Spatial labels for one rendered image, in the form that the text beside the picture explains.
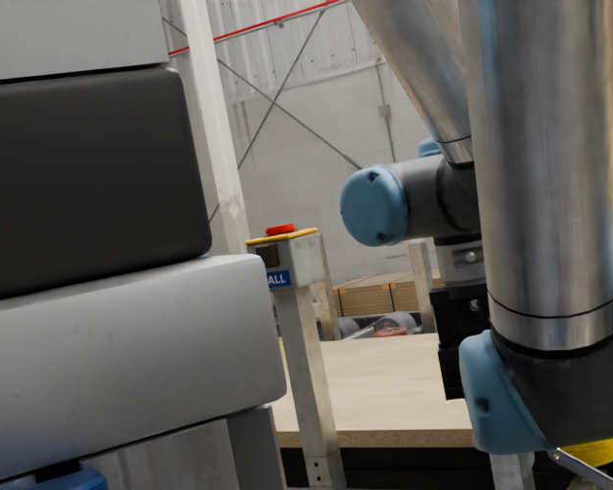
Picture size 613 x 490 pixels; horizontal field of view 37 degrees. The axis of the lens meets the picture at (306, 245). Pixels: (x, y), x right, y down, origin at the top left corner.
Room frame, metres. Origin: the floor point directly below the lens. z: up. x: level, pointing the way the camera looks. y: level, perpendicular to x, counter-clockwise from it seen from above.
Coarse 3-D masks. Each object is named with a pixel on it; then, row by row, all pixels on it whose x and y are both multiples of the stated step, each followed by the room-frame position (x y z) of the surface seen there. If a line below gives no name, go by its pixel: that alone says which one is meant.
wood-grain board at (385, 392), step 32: (352, 352) 2.04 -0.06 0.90; (384, 352) 1.97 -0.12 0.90; (416, 352) 1.90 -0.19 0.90; (288, 384) 1.81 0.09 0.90; (352, 384) 1.70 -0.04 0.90; (384, 384) 1.65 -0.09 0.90; (416, 384) 1.60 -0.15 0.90; (288, 416) 1.54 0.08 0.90; (352, 416) 1.46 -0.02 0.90; (384, 416) 1.42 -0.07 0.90; (416, 416) 1.39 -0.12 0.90; (448, 416) 1.36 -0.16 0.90
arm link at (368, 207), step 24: (384, 168) 0.85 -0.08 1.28; (408, 168) 0.84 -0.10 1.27; (432, 168) 0.82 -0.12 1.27; (360, 192) 0.85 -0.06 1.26; (384, 192) 0.82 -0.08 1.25; (408, 192) 0.83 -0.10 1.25; (432, 192) 0.81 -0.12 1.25; (360, 216) 0.85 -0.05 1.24; (384, 216) 0.83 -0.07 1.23; (408, 216) 0.83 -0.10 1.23; (432, 216) 0.82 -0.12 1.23; (360, 240) 0.85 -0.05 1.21; (384, 240) 0.84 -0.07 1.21
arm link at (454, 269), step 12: (480, 240) 0.92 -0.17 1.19; (444, 252) 0.94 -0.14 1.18; (456, 252) 0.92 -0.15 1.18; (468, 252) 0.92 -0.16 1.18; (480, 252) 0.92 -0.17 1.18; (444, 264) 0.94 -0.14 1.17; (456, 264) 0.93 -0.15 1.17; (468, 264) 0.92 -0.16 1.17; (480, 264) 0.92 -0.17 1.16; (444, 276) 0.94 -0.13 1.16; (456, 276) 0.93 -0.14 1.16; (468, 276) 0.92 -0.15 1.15; (480, 276) 0.92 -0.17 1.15
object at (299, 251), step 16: (256, 240) 1.17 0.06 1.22; (272, 240) 1.16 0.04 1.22; (288, 240) 1.14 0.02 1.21; (304, 240) 1.17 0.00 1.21; (288, 256) 1.15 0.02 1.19; (304, 256) 1.16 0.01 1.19; (320, 256) 1.20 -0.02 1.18; (304, 272) 1.16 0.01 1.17; (320, 272) 1.19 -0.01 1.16; (272, 288) 1.16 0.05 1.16; (288, 288) 1.15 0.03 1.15
